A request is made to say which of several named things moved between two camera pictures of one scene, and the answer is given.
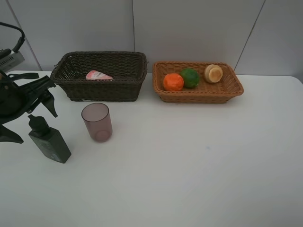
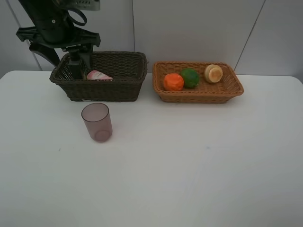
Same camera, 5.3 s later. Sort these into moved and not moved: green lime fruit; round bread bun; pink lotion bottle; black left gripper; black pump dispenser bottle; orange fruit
Moved: black left gripper; black pump dispenser bottle
Not moved: round bread bun; orange fruit; pink lotion bottle; green lime fruit
